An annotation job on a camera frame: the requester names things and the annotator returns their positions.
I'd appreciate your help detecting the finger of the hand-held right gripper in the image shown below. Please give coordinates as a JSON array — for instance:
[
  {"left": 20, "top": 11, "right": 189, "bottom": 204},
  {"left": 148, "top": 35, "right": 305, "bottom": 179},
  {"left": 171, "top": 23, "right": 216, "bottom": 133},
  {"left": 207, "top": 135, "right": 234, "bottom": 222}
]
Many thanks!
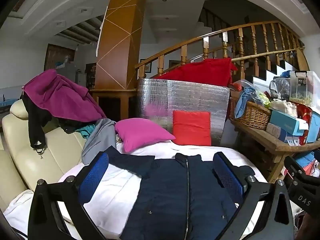
[{"left": 284, "top": 156, "right": 320, "bottom": 184}]

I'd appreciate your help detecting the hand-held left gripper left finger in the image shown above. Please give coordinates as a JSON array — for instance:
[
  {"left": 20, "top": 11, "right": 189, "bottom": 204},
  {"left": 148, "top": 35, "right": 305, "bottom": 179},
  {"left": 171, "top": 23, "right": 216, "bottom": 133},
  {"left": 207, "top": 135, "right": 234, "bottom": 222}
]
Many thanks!
[{"left": 28, "top": 152, "right": 110, "bottom": 240}]

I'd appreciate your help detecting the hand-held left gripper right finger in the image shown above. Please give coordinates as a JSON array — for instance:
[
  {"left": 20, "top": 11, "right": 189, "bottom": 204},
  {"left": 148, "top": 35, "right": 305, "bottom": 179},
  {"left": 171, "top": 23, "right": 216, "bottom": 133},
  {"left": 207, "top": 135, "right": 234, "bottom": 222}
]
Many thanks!
[{"left": 212, "top": 152, "right": 294, "bottom": 240}]

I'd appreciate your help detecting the navy blue zip jacket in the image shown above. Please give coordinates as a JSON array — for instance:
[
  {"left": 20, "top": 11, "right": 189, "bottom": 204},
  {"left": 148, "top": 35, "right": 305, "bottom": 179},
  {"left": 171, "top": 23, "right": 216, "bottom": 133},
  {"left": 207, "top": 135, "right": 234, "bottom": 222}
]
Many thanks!
[{"left": 104, "top": 145, "right": 255, "bottom": 240}]

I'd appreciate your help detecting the white blanket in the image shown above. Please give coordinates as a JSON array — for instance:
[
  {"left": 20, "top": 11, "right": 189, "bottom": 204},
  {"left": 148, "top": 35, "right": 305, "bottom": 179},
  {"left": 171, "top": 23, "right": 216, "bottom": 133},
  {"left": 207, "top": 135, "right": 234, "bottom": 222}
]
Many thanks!
[{"left": 4, "top": 140, "right": 269, "bottom": 240}]

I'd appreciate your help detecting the grey garment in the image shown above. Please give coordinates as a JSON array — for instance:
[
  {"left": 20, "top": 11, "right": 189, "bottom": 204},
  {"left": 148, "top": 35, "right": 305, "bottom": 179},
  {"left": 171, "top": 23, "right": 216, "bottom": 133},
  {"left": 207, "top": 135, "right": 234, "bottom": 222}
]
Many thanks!
[{"left": 82, "top": 118, "right": 117, "bottom": 165}]

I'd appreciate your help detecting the wooden bench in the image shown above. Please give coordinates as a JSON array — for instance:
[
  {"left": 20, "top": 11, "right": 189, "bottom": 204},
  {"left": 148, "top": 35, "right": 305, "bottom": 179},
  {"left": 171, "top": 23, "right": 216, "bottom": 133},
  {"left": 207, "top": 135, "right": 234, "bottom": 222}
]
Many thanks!
[{"left": 230, "top": 119, "right": 320, "bottom": 183}]

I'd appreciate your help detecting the teal garment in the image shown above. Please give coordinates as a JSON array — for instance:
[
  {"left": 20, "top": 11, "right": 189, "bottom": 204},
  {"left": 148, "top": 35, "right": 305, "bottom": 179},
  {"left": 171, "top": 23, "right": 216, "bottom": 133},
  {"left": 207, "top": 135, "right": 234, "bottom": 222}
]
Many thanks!
[{"left": 75, "top": 124, "right": 97, "bottom": 139}]

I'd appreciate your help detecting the white and blue box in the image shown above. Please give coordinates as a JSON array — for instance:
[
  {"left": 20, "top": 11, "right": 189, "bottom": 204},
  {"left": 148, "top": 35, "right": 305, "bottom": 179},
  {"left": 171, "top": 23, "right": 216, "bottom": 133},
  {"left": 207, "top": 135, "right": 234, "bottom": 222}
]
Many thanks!
[{"left": 266, "top": 122, "right": 288, "bottom": 142}]

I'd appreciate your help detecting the light blue cardboard box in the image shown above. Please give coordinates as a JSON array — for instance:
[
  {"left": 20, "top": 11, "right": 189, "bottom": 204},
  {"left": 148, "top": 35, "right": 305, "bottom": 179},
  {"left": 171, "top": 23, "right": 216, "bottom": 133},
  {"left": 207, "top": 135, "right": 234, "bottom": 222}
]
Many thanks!
[{"left": 269, "top": 109, "right": 308, "bottom": 136}]

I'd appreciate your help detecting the red packaging bag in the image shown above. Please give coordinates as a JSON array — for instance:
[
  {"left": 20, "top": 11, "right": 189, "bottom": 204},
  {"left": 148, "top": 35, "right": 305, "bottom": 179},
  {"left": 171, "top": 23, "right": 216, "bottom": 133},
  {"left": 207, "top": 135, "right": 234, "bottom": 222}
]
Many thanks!
[{"left": 296, "top": 104, "right": 313, "bottom": 145}]

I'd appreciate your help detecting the dark crumpled garment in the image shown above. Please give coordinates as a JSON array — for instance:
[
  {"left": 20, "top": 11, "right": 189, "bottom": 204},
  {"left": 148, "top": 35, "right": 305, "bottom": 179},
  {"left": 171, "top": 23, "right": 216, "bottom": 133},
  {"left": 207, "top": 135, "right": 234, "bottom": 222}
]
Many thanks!
[{"left": 59, "top": 117, "right": 97, "bottom": 134}]

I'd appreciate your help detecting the red pillow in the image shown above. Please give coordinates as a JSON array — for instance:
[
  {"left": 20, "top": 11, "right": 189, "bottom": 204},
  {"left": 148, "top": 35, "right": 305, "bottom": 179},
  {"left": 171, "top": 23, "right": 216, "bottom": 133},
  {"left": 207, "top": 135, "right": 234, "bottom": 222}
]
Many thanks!
[{"left": 172, "top": 110, "right": 212, "bottom": 146}]

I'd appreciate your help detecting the magenta pillow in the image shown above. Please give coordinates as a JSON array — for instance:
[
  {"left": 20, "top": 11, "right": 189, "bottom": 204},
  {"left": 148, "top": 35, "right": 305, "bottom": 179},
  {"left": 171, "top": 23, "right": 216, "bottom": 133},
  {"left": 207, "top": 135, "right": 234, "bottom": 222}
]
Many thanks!
[{"left": 114, "top": 118, "right": 176, "bottom": 153}]

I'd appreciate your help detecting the white plastic bag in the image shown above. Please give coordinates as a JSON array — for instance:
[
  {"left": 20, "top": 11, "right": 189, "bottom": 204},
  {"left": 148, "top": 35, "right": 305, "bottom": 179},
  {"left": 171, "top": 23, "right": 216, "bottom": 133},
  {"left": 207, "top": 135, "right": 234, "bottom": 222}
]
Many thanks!
[{"left": 270, "top": 99, "right": 298, "bottom": 117}]

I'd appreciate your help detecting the cream leather sofa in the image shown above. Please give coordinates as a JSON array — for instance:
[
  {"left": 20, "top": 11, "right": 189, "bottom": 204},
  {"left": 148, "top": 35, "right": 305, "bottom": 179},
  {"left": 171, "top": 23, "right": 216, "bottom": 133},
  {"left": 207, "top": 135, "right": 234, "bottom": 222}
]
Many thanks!
[{"left": 0, "top": 99, "right": 100, "bottom": 210}]

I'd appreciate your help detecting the wicker basket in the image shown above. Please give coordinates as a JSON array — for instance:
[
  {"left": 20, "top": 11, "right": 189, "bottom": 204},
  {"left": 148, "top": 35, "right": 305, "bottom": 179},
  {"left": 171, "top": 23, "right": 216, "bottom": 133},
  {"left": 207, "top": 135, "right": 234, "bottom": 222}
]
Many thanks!
[{"left": 229, "top": 97, "right": 272, "bottom": 130}]

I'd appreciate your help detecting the black hanging garment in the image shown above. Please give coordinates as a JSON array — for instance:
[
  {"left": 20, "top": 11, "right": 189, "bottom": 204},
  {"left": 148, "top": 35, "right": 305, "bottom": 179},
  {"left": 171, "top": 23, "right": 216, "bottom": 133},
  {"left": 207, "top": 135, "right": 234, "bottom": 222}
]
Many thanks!
[{"left": 21, "top": 95, "right": 60, "bottom": 153}]

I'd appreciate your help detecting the blue cloth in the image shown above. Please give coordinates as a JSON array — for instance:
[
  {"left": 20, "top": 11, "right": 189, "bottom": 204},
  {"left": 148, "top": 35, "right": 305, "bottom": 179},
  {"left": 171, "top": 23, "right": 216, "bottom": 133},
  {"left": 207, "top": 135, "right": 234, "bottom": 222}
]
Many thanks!
[{"left": 234, "top": 87, "right": 258, "bottom": 119}]

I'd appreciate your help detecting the yellow-green packet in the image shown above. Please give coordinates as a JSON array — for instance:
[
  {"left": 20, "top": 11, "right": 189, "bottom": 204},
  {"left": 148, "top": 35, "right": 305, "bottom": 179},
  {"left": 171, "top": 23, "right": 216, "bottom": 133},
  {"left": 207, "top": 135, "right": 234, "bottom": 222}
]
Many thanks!
[{"left": 257, "top": 92, "right": 272, "bottom": 105}]

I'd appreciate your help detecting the magenta fleece jacket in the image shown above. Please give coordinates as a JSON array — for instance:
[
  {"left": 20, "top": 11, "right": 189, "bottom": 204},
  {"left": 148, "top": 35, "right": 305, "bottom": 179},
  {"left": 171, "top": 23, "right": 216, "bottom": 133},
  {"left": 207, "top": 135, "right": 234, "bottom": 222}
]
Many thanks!
[{"left": 21, "top": 69, "right": 107, "bottom": 120}]

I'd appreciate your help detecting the clear plastic storage box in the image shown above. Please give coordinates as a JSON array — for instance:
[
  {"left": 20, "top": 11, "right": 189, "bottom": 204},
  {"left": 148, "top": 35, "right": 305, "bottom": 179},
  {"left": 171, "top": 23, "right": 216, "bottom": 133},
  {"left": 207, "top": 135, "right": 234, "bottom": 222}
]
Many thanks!
[{"left": 289, "top": 71, "right": 320, "bottom": 105}]

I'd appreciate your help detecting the dark plastic bag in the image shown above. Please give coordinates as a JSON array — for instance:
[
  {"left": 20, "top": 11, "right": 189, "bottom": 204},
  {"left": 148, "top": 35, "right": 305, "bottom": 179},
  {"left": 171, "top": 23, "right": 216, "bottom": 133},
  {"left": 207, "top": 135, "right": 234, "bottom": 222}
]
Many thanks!
[{"left": 269, "top": 77, "right": 292, "bottom": 99}]

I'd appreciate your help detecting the silver foil insulation panel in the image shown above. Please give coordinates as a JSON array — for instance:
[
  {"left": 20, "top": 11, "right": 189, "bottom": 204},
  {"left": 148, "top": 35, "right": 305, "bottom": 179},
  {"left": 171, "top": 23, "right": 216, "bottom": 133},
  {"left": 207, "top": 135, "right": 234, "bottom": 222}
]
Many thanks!
[{"left": 136, "top": 78, "right": 230, "bottom": 147}]

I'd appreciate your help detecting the white refrigerator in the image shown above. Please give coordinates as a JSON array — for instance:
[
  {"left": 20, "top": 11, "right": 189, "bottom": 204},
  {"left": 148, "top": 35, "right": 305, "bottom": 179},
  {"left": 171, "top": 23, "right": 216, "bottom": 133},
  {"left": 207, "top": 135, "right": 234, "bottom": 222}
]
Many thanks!
[{"left": 76, "top": 72, "right": 87, "bottom": 88}]

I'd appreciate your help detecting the staircase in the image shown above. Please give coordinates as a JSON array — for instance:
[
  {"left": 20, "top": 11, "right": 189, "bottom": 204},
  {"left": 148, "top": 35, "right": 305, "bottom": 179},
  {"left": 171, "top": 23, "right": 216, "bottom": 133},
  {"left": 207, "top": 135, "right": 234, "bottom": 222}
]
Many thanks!
[{"left": 245, "top": 55, "right": 310, "bottom": 85}]

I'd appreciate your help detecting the grey refrigerator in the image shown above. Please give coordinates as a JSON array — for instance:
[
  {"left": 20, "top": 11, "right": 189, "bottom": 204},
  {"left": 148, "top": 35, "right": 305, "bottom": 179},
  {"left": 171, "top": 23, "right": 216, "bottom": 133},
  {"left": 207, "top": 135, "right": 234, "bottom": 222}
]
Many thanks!
[{"left": 56, "top": 62, "right": 77, "bottom": 80}]

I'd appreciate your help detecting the red fleece blanket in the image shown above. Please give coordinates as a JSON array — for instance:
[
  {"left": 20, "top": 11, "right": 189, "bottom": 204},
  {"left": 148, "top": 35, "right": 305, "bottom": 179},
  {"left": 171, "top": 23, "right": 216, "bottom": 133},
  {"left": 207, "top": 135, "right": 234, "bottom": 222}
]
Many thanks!
[{"left": 152, "top": 58, "right": 238, "bottom": 87}]

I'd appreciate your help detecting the small framed picture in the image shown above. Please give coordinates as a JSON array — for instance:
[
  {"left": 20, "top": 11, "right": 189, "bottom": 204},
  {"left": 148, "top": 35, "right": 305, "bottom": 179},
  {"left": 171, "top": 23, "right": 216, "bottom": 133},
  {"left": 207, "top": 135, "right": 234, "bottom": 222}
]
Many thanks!
[{"left": 140, "top": 59, "right": 152, "bottom": 73}]

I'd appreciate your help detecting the brown wooden door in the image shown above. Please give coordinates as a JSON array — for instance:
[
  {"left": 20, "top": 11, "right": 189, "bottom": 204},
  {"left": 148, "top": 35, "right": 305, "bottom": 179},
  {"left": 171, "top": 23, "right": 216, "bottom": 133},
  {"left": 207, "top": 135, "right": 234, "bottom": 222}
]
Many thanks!
[{"left": 44, "top": 43, "right": 75, "bottom": 70}]

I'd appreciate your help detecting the wooden pillar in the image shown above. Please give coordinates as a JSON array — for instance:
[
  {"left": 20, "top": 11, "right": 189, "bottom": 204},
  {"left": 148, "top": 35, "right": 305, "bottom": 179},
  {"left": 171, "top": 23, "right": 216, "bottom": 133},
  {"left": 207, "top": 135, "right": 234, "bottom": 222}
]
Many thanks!
[{"left": 89, "top": 0, "right": 152, "bottom": 120}]

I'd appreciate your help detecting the wooden stair railing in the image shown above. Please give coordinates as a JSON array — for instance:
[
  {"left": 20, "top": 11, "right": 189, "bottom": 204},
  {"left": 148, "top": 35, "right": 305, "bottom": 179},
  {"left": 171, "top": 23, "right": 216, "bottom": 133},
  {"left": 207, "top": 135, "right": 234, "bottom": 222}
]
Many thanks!
[{"left": 135, "top": 21, "right": 310, "bottom": 80}]

